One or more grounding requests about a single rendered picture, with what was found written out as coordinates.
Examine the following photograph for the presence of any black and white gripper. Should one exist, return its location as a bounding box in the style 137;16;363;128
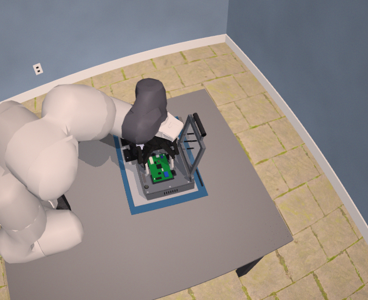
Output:
136;136;179;174

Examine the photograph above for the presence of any green circuit board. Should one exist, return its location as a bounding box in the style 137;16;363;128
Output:
148;154;173;182

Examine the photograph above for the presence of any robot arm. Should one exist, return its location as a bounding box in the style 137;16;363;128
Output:
0;78;184;264

